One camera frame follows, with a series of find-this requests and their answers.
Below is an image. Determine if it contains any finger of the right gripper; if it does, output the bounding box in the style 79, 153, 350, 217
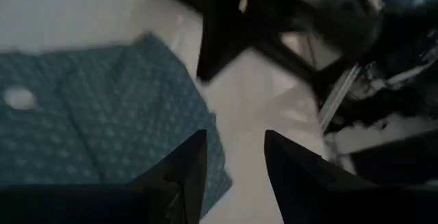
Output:
196, 11, 256, 83

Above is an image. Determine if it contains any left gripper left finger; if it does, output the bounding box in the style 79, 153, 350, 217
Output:
0, 129, 209, 224

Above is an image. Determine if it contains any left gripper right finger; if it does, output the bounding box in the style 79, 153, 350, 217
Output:
263, 129, 438, 224

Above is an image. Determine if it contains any green patterned shirt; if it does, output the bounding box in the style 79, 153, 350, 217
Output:
0, 32, 233, 218

